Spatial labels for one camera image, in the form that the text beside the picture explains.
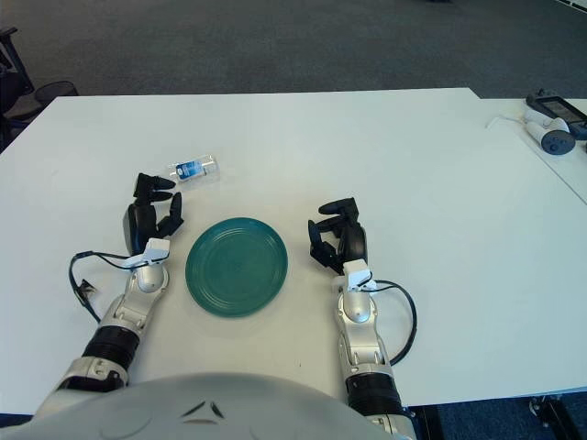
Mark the green round plate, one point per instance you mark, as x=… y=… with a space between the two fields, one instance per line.
x=236 y=268

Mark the white grey VR controller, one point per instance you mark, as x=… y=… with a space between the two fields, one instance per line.
x=552 y=139

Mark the grey robot torso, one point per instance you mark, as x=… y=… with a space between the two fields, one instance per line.
x=206 y=408

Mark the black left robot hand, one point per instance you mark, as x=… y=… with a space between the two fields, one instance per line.
x=137 y=224

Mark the clear plastic water bottle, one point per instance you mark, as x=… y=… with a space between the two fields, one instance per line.
x=190 y=168

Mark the black mesh waste bin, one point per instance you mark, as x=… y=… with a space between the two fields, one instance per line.
x=55 y=91

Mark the black office chair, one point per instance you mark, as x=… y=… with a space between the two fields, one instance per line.
x=14 y=91

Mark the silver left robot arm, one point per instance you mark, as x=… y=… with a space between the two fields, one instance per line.
x=147 y=277

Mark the black table leg frame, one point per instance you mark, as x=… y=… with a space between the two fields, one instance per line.
x=428 y=424
x=557 y=414

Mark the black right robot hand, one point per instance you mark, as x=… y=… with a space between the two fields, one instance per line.
x=353 y=238

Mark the black handheld screen controller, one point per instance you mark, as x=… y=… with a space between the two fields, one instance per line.
x=557 y=107

